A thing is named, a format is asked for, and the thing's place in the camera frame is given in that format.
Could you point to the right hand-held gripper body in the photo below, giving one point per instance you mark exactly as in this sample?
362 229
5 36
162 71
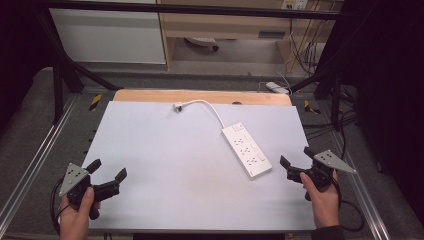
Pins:
328 161

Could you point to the white plug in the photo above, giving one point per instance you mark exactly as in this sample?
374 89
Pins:
177 107

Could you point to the black curtain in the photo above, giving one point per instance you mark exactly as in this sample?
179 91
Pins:
20 50
390 100

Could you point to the white floor power strip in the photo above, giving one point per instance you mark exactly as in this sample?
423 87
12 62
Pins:
276 87

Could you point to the light wooden desk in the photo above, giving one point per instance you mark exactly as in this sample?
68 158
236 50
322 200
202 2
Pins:
226 23

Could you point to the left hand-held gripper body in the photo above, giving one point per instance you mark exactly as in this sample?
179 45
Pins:
74 176

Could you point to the white cabinet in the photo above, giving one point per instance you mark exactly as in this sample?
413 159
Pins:
106 33

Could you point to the yellow black tape strip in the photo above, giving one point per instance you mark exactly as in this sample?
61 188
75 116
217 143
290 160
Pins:
95 102
311 107

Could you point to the office chair base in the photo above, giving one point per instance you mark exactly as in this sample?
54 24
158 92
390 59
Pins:
201 41

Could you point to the wooden table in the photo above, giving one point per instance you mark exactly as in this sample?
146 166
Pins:
200 96

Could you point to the white table mat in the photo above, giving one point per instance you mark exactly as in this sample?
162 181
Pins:
173 173

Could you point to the person's right hand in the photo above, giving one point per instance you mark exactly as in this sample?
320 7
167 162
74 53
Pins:
325 206

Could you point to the black frame bar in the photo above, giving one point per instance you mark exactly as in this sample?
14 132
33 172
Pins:
200 9

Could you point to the black metal stand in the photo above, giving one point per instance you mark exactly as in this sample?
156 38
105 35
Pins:
66 66
330 80

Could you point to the wall socket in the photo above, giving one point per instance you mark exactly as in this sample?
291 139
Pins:
295 4

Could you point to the aluminium rail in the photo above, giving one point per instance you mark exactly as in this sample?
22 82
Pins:
36 160
363 196

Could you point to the person's left hand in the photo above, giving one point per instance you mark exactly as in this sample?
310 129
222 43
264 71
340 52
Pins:
75 221

